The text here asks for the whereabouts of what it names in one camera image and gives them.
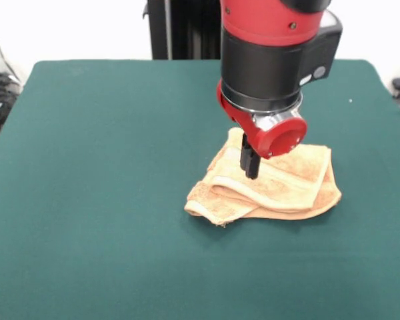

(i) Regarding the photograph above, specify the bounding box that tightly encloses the dark green table cloth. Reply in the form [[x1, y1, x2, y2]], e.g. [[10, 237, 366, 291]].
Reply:
[[0, 58, 400, 320]]

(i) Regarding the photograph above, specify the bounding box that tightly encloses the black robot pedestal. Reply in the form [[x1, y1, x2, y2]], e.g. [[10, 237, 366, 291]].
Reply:
[[141, 0, 223, 61]]

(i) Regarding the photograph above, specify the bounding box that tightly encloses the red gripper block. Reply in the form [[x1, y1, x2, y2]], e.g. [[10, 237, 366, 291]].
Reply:
[[215, 79, 308, 180]]

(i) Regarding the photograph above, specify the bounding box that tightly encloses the black equipment pile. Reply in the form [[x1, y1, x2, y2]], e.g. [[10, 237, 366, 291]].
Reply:
[[0, 51, 21, 138]]

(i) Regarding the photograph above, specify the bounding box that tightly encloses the tan terry towel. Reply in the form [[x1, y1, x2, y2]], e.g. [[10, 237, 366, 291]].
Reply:
[[183, 127, 343, 228]]

